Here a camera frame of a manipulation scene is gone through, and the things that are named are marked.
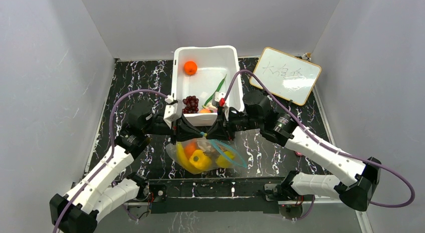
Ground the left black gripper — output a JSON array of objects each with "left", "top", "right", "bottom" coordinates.
[{"left": 143, "top": 112, "right": 203, "bottom": 145}]

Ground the small orange pumpkin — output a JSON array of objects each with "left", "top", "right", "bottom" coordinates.
[{"left": 184, "top": 140, "right": 199, "bottom": 159}]

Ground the white mushroom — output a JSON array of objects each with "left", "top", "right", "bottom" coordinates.
[{"left": 196, "top": 139, "right": 213, "bottom": 151}]

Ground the brown longan cluster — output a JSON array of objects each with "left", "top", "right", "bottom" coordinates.
[{"left": 203, "top": 149, "right": 221, "bottom": 160}]

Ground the clear zip top bag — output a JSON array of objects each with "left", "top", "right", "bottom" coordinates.
[{"left": 165, "top": 133, "right": 248, "bottom": 174}]

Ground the yellow green starfruit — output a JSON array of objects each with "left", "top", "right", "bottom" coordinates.
[{"left": 216, "top": 151, "right": 235, "bottom": 168}]

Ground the yellow bell pepper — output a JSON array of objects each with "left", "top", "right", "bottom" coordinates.
[{"left": 189, "top": 149, "right": 212, "bottom": 171}]

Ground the yellow banana bunch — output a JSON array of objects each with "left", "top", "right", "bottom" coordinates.
[{"left": 176, "top": 142, "right": 202, "bottom": 174}]

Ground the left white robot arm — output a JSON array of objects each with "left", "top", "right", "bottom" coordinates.
[{"left": 49, "top": 102, "right": 212, "bottom": 232}]

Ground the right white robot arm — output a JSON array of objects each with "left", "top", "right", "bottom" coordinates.
[{"left": 206, "top": 91, "right": 380, "bottom": 211}]

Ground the green onion stalk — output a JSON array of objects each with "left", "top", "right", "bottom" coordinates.
[{"left": 203, "top": 75, "right": 227, "bottom": 106}]

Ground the dark red grape bunch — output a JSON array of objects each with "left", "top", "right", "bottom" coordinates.
[{"left": 182, "top": 96, "right": 199, "bottom": 114}]

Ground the white plastic bin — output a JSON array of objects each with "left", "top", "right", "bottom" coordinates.
[{"left": 171, "top": 45, "right": 245, "bottom": 126}]

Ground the orange tangerine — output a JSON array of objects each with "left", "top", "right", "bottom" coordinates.
[{"left": 183, "top": 61, "right": 197, "bottom": 76}]

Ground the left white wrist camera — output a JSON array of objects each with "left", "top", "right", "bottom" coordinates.
[{"left": 163, "top": 95, "right": 183, "bottom": 129}]

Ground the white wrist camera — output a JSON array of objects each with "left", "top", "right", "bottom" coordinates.
[
  {"left": 213, "top": 91, "right": 229, "bottom": 121},
  {"left": 163, "top": 95, "right": 183, "bottom": 129}
]

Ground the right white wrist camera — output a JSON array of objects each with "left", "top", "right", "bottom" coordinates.
[{"left": 213, "top": 91, "right": 229, "bottom": 121}]

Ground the black front mounting rail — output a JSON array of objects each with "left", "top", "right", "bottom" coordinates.
[{"left": 109, "top": 176, "right": 333, "bottom": 215}]

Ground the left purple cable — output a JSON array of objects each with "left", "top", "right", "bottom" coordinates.
[{"left": 52, "top": 89, "right": 170, "bottom": 233}]

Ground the small whiteboard wooden frame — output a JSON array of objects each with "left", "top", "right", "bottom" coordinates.
[{"left": 250, "top": 47, "right": 322, "bottom": 106}]

